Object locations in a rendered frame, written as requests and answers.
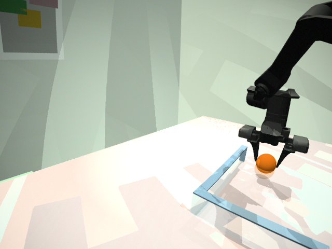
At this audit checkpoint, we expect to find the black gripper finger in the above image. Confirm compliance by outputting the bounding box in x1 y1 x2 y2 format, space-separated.
247 138 260 162
276 145 296 168

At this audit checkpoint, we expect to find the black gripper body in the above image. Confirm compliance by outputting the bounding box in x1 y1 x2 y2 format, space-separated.
238 112 310 154

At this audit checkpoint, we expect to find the clear low l-shaped wall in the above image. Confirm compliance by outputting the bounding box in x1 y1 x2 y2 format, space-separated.
190 149 308 249

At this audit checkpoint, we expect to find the orange ball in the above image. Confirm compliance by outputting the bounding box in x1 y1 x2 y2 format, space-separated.
256 154 276 172

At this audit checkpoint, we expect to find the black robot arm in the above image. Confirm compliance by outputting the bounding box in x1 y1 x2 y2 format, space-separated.
246 1 332 146

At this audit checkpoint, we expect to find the light blue l-shaped low wall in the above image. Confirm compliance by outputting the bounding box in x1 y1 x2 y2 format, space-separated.
193 145 330 249

